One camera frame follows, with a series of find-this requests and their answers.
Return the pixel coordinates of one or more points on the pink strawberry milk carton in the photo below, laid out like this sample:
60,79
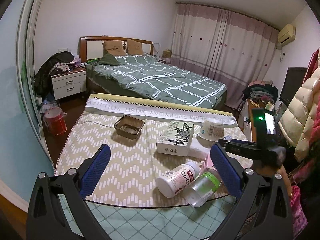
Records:
207,164

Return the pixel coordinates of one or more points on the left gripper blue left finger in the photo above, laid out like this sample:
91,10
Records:
46,219

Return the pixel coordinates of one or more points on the beige air conditioner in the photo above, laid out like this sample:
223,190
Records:
286,35

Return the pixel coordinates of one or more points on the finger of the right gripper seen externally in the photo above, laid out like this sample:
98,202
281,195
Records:
242,148

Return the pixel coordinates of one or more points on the pink white curtain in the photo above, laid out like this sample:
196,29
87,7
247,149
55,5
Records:
223,45

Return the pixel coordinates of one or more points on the pink sleeved forearm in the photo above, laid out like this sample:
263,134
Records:
299,219

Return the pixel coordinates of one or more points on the wooden desk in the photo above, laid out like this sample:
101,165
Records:
250,114

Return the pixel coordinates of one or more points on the black television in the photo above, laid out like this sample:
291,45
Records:
293,81

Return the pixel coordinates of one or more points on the green plaid duvet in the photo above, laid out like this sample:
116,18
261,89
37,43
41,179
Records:
142,76

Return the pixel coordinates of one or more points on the right brown pillow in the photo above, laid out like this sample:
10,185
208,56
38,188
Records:
134,47

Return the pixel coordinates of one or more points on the patterned beige tablecloth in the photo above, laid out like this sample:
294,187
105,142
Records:
126,201

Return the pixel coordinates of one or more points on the sliding wardrobe door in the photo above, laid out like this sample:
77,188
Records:
22,156

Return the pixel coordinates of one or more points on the clothes pile on desk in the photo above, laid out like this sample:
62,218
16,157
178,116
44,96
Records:
258,89

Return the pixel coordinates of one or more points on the white bedside nightstand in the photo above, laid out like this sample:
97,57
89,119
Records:
71,83

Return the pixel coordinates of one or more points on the dark clothes pile on nightstand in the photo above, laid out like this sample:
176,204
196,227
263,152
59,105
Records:
58,63

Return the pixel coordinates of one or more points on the white instant noodle cup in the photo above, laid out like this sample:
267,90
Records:
212,129

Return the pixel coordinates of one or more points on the brown plastic food tray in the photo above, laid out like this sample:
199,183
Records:
129,127

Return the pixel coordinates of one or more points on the white supplement bottle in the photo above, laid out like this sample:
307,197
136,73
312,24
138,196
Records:
174,181

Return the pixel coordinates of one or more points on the clear bottle green cap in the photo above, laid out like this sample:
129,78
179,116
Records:
203,188

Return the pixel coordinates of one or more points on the brown pillow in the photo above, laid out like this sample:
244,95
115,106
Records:
114,47
134,47

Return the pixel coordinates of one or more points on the cream puffer jacket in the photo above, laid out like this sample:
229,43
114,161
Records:
296,123

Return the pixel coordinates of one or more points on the red bucket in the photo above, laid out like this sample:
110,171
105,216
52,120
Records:
54,120

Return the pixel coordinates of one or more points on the left brown pillow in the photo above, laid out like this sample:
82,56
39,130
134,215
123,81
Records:
114,47

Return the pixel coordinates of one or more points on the white floral carton box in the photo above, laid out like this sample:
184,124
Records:
176,138

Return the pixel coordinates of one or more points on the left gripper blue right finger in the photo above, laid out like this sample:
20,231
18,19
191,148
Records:
262,208

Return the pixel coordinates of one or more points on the wooden bed with headboard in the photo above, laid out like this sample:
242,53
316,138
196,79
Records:
91,49

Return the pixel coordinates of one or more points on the small far bedside box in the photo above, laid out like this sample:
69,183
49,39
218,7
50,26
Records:
166,54

